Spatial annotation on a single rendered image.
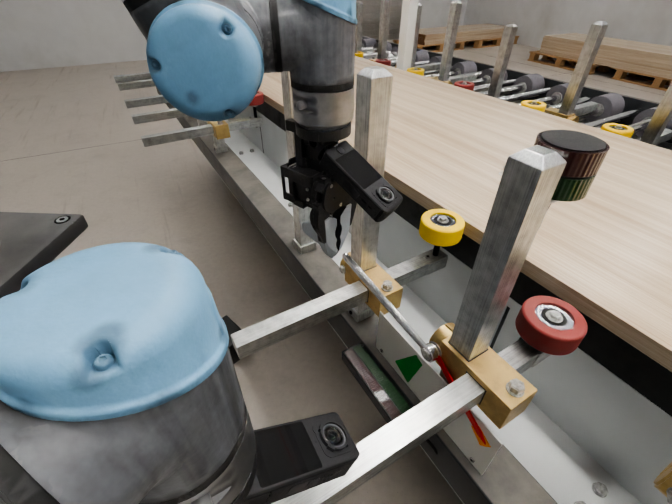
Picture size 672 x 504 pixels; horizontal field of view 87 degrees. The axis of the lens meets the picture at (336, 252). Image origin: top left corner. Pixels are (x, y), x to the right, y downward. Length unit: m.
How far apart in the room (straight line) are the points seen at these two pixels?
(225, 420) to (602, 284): 0.58
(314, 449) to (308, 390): 1.16
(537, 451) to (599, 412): 0.12
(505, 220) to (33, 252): 0.48
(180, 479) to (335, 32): 0.39
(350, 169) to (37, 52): 7.72
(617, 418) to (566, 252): 0.26
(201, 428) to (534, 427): 0.69
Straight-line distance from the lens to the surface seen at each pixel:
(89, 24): 7.92
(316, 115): 0.44
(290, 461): 0.31
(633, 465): 0.78
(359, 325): 0.75
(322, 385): 1.48
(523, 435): 0.79
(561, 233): 0.76
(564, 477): 0.78
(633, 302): 0.66
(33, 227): 0.54
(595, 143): 0.41
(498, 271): 0.41
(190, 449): 0.18
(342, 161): 0.46
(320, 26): 0.42
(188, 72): 0.28
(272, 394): 1.48
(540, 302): 0.58
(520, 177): 0.36
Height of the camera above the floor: 1.27
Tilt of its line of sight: 38 degrees down
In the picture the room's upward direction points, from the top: straight up
